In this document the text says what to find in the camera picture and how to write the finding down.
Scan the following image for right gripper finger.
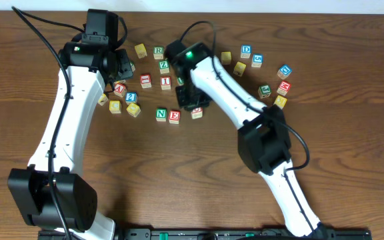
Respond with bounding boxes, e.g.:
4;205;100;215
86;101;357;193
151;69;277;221
184;97;212;111
175;85;191;109

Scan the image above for red U block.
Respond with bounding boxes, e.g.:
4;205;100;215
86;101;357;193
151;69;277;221
191;107;203;119

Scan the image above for red E block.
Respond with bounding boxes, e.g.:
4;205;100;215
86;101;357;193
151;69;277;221
168;110;181;125

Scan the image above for green N block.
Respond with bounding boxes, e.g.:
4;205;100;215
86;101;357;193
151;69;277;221
155;108;167;122

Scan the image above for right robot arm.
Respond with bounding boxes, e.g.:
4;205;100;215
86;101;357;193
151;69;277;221
165;40;326;239

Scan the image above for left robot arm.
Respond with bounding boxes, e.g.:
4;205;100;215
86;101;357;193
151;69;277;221
7;42;133;239

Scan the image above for green 7 block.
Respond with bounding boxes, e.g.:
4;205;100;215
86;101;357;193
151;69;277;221
129;61;136;72

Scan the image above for green B block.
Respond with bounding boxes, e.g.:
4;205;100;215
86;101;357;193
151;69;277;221
177;77;184;86

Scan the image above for red I block upright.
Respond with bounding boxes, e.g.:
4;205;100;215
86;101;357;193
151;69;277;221
160;77;171;90

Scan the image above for red A block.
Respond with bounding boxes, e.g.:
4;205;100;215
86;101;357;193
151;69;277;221
113;83;127;97

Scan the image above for red I block sideways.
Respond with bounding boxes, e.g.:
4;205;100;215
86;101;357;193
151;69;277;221
140;74;152;89

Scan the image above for yellow W block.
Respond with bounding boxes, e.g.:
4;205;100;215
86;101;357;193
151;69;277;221
135;43;147;59

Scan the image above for blue 2 block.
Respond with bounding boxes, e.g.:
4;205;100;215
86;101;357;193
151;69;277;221
125;92;138;105

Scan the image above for green Z block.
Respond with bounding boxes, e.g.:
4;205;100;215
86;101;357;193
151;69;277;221
159;60;170;75

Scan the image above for yellow K block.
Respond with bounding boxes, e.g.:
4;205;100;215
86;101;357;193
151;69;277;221
98;93;109;106

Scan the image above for yellow C block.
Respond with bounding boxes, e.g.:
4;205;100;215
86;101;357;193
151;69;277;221
109;101;121;114

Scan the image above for green R block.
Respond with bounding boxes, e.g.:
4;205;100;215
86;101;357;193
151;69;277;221
153;46;164;60

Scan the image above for yellow O block left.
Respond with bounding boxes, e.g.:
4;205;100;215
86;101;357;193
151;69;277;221
126;103;141;117

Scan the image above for yellow S block right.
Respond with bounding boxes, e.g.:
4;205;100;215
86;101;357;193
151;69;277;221
220;51;232;65

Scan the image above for yellow G block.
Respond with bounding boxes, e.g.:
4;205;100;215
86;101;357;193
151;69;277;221
233;61;247;77

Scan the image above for green J block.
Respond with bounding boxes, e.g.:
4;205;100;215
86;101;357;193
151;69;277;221
258;85;272;99

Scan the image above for blue 5 block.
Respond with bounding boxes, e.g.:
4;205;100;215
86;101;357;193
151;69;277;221
251;54;264;68

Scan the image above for blue D block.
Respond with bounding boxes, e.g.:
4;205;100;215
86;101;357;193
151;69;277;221
240;45;252;59

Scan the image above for yellow X block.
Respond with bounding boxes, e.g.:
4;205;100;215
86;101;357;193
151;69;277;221
273;95;287;109

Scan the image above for red M block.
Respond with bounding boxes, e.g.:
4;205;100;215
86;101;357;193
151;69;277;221
277;81;291;96

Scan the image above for blue Q block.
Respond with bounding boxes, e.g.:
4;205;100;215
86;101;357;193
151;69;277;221
277;65;292;79

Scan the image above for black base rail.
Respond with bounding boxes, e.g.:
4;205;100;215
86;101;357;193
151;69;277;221
37;227;373;240

